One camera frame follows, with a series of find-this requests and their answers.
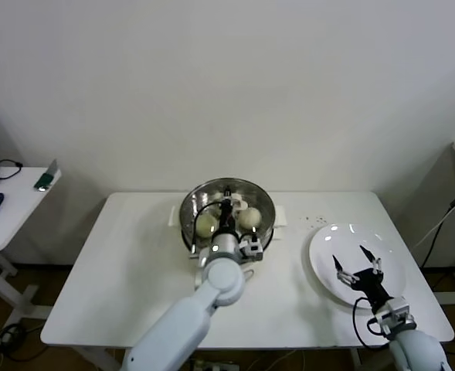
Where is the stainless steel steamer basket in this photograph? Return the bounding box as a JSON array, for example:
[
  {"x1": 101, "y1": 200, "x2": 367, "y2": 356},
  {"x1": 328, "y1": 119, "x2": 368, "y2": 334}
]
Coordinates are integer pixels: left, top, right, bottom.
[{"x1": 168, "y1": 177, "x2": 288, "y2": 257}]

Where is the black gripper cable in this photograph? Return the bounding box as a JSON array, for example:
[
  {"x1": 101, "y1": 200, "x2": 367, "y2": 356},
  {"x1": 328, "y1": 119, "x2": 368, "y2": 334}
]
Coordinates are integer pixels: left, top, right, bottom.
[
  {"x1": 351, "y1": 296, "x2": 390, "y2": 351},
  {"x1": 190, "y1": 199, "x2": 224, "y2": 250}
]

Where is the black laptop cable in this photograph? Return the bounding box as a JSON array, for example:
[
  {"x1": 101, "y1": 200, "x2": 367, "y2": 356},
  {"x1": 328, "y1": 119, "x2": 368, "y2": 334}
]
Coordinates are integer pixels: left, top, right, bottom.
[{"x1": 0, "y1": 159, "x2": 22, "y2": 182}]

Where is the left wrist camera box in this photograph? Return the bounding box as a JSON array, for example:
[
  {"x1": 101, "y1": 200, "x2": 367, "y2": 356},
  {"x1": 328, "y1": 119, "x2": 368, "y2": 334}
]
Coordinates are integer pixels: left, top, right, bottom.
[{"x1": 239, "y1": 233, "x2": 266, "y2": 260}]

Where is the green handled scraper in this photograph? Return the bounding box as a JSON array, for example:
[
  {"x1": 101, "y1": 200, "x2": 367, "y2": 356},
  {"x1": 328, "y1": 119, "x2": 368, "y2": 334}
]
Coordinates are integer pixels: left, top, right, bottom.
[{"x1": 32, "y1": 158, "x2": 60, "y2": 192}]

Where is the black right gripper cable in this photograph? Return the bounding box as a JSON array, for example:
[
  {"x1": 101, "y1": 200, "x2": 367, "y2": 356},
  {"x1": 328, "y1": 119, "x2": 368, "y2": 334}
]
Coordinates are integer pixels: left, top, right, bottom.
[{"x1": 351, "y1": 296, "x2": 390, "y2": 351}]

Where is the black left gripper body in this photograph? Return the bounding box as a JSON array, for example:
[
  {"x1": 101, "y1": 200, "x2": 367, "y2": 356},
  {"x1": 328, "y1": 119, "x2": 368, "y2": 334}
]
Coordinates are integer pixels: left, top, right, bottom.
[{"x1": 217, "y1": 201, "x2": 239, "y2": 235}]

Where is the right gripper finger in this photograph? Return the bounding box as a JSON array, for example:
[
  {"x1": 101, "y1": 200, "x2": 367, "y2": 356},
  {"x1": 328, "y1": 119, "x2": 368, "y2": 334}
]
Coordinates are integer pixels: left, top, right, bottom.
[
  {"x1": 358, "y1": 245, "x2": 385, "y2": 277},
  {"x1": 331, "y1": 254, "x2": 362, "y2": 288}
]

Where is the black hanging cable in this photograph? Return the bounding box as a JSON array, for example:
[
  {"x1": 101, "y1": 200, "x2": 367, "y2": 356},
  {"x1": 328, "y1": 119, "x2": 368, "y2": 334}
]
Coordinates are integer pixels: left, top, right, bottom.
[{"x1": 419, "y1": 210, "x2": 455, "y2": 268}]

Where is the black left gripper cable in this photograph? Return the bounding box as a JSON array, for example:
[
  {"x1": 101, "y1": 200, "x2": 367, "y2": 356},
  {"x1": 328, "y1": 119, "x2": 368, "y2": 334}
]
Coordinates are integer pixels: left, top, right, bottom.
[{"x1": 190, "y1": 199, "x2": 224, "y2": 250}]

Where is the white side table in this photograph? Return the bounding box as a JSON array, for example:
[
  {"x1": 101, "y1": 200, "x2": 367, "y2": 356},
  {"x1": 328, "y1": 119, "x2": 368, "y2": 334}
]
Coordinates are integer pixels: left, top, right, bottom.
[{"x1": 0, "y1": 166, "x2": 62, "y2": 322}]

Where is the white oval plate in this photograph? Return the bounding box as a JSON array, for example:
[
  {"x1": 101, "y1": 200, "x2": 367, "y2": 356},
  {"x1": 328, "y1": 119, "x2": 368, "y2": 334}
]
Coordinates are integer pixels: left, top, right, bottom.
[{"x1": 308, "y1": 223, "x2": 407, "y2": 310}]

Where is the white hanging cable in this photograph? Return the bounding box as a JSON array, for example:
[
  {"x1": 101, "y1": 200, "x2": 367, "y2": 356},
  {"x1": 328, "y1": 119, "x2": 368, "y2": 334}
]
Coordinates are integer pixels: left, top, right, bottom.
[{"x1": 410, "y1": 207, "x2": 454, "y2": 249}]

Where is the black floor cable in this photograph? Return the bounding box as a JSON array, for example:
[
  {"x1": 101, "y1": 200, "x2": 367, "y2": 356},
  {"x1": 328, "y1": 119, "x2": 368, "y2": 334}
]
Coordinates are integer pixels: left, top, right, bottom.
[{"x1": 0, "y1": 323, "x2": 47, "y2": 364}]

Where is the white electric cooker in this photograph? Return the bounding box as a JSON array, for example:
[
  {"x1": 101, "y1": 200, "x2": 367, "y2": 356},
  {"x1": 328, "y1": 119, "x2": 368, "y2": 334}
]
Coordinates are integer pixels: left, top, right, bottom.
[{"x1": 188, "y1": 226, "x2": 285, "y2": 281}]

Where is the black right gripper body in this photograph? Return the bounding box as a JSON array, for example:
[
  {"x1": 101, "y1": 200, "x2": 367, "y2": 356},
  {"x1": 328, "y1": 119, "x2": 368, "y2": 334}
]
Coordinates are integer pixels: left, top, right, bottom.
[{"x1": 352, "y1": 269, "x2": 393, "y2": 310}]

